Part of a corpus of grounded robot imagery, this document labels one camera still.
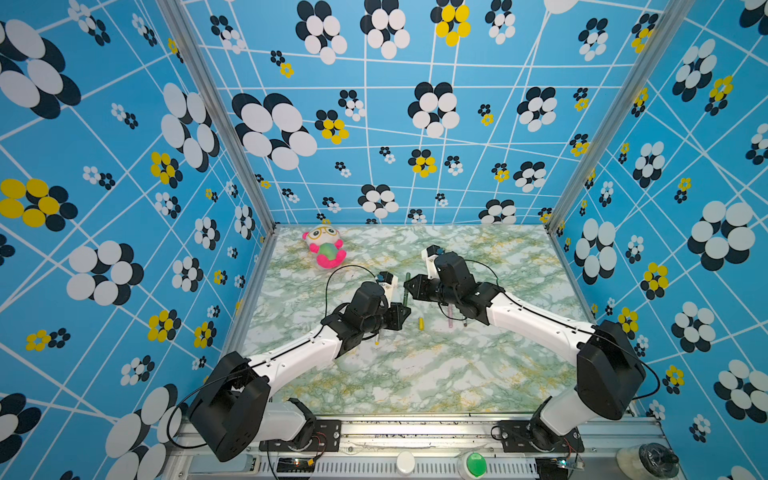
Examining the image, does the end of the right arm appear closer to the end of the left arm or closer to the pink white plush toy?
the end of the left arm

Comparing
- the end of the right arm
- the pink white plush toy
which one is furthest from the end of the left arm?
the pink white plush toy

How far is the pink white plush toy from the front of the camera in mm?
1056
